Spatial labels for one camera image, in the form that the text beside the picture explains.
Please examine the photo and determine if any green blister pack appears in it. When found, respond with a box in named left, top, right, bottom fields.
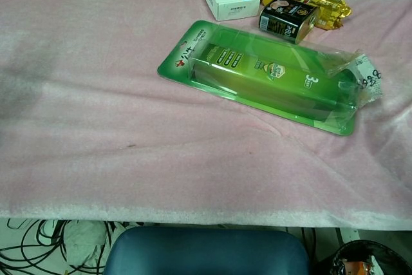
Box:
left=156, top=19, right=384, bottom=137

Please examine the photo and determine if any pink fleece tablecloth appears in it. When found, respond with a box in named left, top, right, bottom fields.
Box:
left=0, top=0, right=412, bottom=231

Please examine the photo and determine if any black tin can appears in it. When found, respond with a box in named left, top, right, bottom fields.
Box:
left=259, top=0, right=321, bottom=45

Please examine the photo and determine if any blue chair back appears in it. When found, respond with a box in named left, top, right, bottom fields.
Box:
left=102, top=226, right=310, bottom=275

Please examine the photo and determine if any gold snack packet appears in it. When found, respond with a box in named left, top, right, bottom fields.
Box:
left=259, top=0, right=353, bottom=32

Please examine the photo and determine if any white crumpled cloth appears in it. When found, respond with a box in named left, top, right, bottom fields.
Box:
left=62, top=220, right=112, bottom=268

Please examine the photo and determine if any black trash bin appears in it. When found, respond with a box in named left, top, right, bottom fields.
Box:
left=323, top=240, right=412, bottom=275

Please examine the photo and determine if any black cable bundle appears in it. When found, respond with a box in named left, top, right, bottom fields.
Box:
left=0, top=218, right=117, bottom=275

